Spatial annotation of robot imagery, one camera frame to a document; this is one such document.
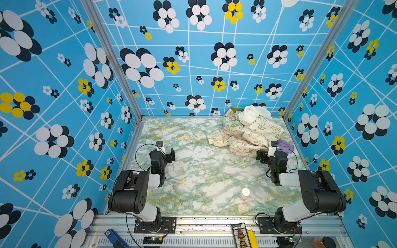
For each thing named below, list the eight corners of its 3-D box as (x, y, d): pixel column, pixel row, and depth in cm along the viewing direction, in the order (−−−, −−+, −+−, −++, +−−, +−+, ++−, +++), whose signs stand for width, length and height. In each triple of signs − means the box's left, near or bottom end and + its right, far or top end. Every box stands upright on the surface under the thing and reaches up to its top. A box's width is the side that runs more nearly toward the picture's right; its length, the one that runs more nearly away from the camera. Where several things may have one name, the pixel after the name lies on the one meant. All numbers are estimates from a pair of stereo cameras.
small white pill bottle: (239, 200, 83) (242, 196, 77) (238, 192, 86) (241, 187, 79) (247, 200, 83) (250, 196, 77) (246, 192, 86) (249, 187, 79)
